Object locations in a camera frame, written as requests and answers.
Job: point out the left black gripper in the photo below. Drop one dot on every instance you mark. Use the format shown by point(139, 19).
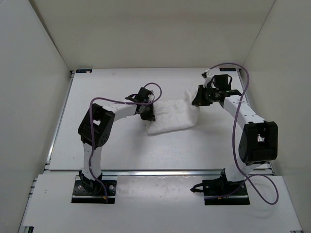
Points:
point(150, 117)

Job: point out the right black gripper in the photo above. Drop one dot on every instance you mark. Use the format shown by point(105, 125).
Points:
point(198, 99)

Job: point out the white skirt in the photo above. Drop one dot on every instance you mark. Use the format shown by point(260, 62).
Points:
point(174, 115)

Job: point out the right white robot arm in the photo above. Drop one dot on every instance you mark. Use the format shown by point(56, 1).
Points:
point(259, 139)

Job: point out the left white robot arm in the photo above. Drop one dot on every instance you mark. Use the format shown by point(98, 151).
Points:
point(96, 126)

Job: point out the right blue corner label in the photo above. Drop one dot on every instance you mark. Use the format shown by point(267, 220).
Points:
point(227, 69)

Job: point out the blue corner label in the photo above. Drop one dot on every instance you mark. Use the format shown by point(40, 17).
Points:
point(83, 71)
point(227, 69)

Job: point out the left blue corner label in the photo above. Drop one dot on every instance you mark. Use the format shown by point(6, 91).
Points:
point(83, 71)

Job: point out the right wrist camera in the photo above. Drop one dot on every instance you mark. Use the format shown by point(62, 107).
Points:
point(228, 93)

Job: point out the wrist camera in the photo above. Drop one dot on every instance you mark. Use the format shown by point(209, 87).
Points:
point(228, 93)
point(131, 97)

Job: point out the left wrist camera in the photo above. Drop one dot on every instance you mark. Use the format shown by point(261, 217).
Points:
point(131, 97)

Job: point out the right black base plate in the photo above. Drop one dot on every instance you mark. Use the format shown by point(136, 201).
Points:
point(220, 191)

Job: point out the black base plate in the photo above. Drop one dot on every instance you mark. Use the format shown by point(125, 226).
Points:
point(82, 195)
point(220, 191)

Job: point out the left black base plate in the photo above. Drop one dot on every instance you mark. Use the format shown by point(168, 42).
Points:
point(82, 195)

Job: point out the aluminium front rail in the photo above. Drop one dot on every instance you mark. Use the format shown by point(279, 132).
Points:
point(198, 172)

